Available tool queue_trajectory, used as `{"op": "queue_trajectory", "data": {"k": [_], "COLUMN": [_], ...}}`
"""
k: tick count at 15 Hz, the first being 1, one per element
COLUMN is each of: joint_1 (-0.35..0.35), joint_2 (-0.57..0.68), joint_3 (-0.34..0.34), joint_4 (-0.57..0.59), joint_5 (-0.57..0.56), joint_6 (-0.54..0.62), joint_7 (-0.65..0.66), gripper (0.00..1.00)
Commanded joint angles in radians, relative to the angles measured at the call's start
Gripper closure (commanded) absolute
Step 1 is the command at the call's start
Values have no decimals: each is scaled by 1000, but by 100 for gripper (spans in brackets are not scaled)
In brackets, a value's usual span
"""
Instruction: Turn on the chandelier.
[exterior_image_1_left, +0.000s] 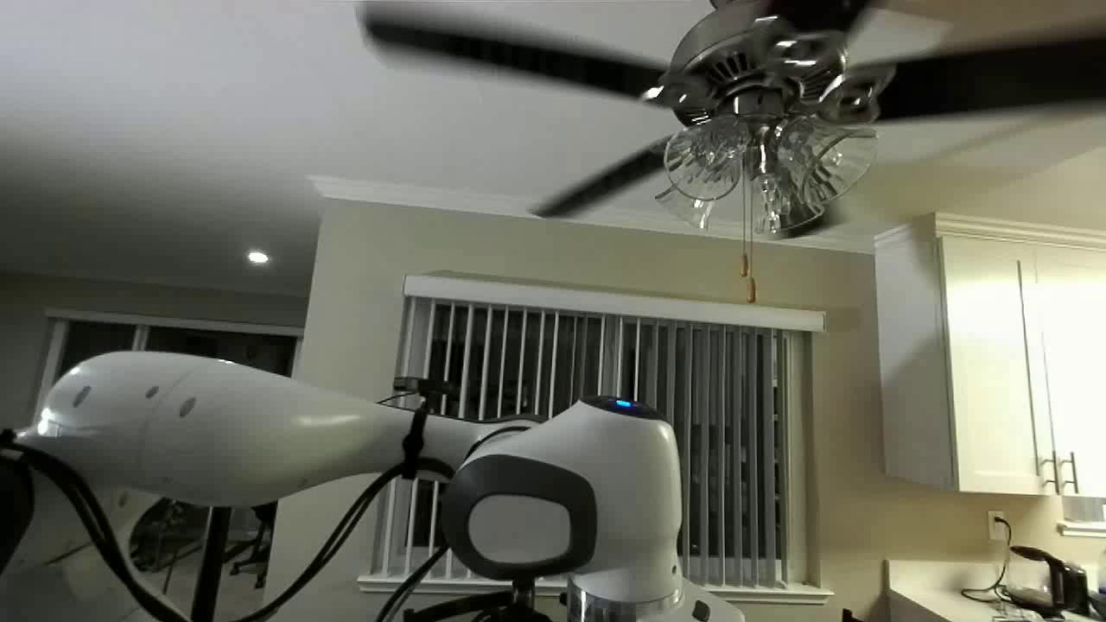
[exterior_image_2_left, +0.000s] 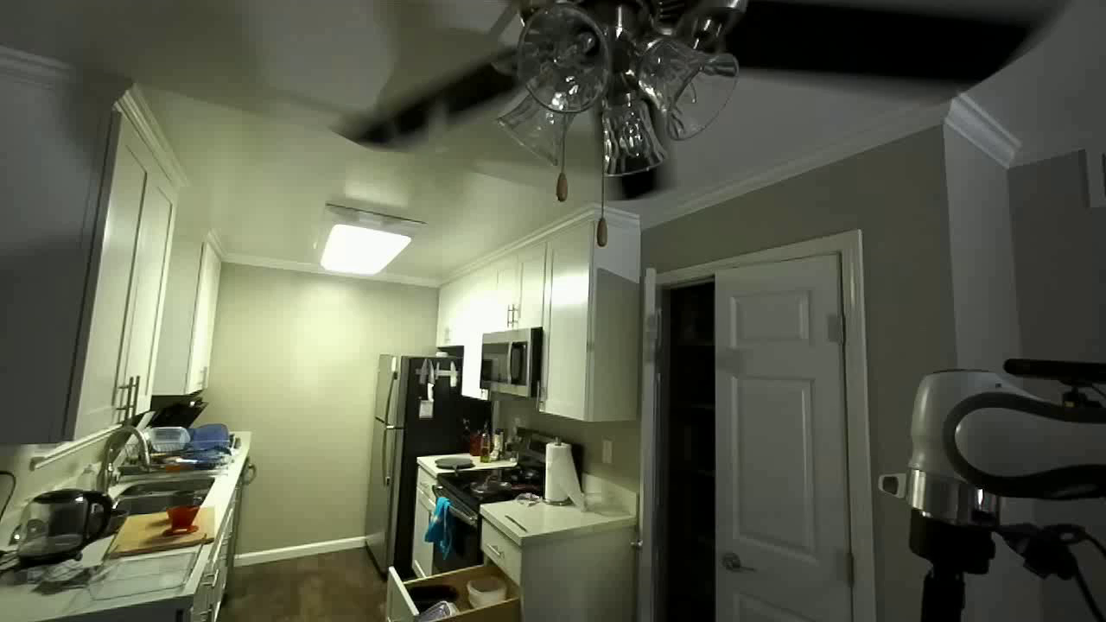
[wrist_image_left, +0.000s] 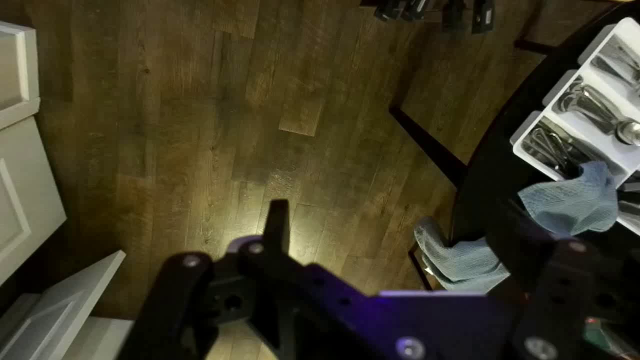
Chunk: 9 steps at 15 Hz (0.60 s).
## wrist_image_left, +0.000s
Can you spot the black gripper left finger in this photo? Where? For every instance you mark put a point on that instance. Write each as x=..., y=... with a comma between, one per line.
x=166, y=324

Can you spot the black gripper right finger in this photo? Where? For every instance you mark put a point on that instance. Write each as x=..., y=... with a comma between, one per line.
x=552, y=324

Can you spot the grey cloth on chair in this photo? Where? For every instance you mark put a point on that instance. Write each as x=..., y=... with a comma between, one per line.
x=466, y=267

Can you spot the white cabinet doors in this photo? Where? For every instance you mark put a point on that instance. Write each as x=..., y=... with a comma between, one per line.
x=38, y=327

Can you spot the blue cloth on table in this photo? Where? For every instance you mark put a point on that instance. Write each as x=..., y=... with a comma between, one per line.
x=567, y=208

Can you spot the dark round dining table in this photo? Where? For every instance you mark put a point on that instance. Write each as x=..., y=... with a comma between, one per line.
x=487, y=200

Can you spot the white cutlery tray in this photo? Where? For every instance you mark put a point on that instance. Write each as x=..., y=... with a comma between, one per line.
x=592, y=114

